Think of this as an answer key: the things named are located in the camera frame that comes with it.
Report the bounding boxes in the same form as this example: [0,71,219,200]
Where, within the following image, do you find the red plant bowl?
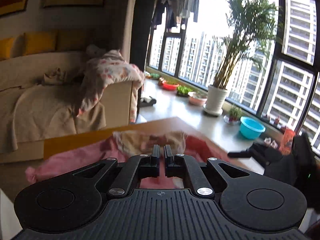
[162,81,179,91]

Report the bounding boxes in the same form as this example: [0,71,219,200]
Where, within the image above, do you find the yellow cushion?
[0,37,15,61]
[23,30,57,56]

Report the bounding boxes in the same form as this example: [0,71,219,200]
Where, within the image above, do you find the blue plastic basin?
[240,116,266,140]

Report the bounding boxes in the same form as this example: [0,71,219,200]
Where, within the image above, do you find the floral pink blanket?
[75,44,145,122]

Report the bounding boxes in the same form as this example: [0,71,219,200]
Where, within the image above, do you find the potted palm white pot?
[203,0,283,116]

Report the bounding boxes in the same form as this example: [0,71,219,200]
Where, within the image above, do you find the pink knitted garment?
[25,131,230,184]

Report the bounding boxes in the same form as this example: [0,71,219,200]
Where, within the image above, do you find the pink plant bowl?
[188,92,207,106]

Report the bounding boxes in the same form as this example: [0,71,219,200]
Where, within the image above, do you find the beige sofa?
[1,52,132,163]

